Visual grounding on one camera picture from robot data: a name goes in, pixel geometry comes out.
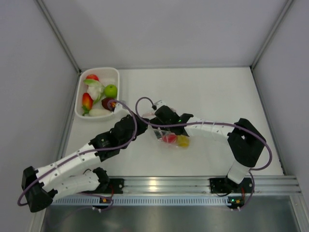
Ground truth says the red fake tomato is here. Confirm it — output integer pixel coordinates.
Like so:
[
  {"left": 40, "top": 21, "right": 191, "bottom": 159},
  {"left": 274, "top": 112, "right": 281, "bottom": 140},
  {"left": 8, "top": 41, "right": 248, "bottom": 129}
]
[
  {"left": 162, "top": 134, "right": 177, "bottom": 144},
  {"left": 86, "top": 74, "right": 99, "bottom": 81}
]

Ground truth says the clear zip top bag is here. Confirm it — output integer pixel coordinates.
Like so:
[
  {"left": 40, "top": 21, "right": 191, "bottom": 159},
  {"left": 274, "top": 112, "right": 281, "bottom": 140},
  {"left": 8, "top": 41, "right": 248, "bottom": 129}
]
[{"left": 142, "top": 111, "right": 193, "bottom": 152}]

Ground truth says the purple fake eggplant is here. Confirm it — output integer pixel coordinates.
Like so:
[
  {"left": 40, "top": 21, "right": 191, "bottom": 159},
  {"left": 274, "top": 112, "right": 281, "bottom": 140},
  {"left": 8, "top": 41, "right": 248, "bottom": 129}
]
[{"left": 101, "top": 98, "right": 116, "bottom": 111}]

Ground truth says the green fake apple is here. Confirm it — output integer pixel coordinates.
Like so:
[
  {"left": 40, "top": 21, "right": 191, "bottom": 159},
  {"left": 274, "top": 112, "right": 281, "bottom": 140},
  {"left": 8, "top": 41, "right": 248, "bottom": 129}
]
[{"left": 104, "top": 85, "right": 118, "bottom": 99}]

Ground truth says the white fake radish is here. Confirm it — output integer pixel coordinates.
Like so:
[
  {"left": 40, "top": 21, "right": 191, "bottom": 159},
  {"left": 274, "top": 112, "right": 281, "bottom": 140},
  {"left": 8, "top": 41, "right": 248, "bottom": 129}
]
[{"left": 82, "top": 107, "right": 113, "bottom": 117}]

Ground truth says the green white fake cabbage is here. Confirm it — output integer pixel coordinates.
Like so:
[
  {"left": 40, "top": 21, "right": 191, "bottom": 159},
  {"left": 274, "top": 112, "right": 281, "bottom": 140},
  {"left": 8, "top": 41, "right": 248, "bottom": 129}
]
[{"left": 83, "top": 79, "right": 105, "bottom": 104}]

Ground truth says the red orange fake fruit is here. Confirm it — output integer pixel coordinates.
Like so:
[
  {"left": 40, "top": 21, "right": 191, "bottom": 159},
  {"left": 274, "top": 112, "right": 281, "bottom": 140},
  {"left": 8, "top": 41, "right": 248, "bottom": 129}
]
[{"left": 82, "top": 93, "right": 93, "bottom": 111}]

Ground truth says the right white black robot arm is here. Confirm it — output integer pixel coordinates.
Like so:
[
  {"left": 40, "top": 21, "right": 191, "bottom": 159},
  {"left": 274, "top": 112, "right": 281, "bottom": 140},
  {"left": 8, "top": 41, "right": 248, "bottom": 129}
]
[{"left": 150, "top": 102, "right": 267, "bottom": 193}]

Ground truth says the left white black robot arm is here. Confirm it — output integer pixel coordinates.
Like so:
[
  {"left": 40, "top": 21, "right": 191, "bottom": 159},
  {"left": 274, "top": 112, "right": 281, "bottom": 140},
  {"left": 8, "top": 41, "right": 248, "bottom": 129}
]
[{"left": 17, "top": 114, "right": 149, "bottom": 213}]

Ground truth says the yellow fake fruit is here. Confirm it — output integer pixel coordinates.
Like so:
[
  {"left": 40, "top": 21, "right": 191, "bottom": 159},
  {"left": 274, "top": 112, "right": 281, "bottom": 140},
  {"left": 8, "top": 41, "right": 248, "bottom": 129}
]
[{"left": 176, "top": 135, "right": 190, "bottom": 148}]

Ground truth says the white perforated plastic basket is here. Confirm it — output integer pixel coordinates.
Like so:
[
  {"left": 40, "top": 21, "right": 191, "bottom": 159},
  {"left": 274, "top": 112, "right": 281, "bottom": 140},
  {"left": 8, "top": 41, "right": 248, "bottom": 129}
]
[{"left": 74, "top": 67, "right": 120, "bottom": 121}]

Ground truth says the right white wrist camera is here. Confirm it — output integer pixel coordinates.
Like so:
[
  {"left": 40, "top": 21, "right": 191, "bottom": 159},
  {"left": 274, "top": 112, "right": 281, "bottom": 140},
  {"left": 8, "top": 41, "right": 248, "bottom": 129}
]
[{"left": 154, "top": 100, "right": 167, "bottom": 110}]

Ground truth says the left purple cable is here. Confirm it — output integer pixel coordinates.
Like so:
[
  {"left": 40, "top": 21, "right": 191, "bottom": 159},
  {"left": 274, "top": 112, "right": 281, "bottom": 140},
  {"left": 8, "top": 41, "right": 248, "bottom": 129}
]
[{"left": 17, "top": 99, "right": 143, "bottom": 208}]

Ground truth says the purple cable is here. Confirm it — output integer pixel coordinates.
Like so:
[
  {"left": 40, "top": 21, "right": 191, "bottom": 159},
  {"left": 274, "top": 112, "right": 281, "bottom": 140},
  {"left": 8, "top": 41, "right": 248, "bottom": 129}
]
[
  {"left": 135, "top": 96, "right": 273, "bottom": 208},
  {"left": 17, "top": 99, "right": 143, "bottom": 208}
]

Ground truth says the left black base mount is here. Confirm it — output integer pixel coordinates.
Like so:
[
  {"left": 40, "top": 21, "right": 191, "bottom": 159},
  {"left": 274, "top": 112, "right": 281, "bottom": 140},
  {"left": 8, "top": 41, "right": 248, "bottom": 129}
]
[{"left": 98, "top": 178, "right": 125, "bottom": 194}]

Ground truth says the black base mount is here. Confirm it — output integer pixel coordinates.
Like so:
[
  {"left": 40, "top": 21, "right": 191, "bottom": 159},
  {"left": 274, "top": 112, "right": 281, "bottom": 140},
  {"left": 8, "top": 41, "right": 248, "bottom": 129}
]
[
  {"left": 209, "top": 177, "right": 231, "bottom": 194},
  {"left": 98, "top": 178, "right": 125, "bottom": 194}
]

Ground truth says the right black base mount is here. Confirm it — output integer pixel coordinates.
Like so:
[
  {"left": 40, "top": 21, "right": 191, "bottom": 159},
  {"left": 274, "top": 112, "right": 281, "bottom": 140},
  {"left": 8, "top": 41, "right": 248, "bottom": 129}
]
[{"left": 209, "top": 177, "right": 231, "bottom": 194}]

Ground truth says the slotted white cable duct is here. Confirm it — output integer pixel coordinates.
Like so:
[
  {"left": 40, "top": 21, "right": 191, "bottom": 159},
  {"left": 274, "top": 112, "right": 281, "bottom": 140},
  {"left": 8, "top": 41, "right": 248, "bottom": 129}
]
[{"left": 52, "top": 195, "right": 243, "bottom": 206}]

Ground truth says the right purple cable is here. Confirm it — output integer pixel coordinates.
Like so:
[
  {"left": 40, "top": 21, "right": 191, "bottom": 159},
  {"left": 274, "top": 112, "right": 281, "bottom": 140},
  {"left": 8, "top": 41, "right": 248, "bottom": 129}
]
[{"left": 135, "top": 96, "right": 273, "bottom": 208}]

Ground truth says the aluminium mounting rail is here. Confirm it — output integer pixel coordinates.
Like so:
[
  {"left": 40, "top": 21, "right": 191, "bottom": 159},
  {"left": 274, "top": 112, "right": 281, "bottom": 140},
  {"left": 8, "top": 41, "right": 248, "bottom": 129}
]
[{"left": 118, "top": 175, "right": 302, "bottom": 196}]

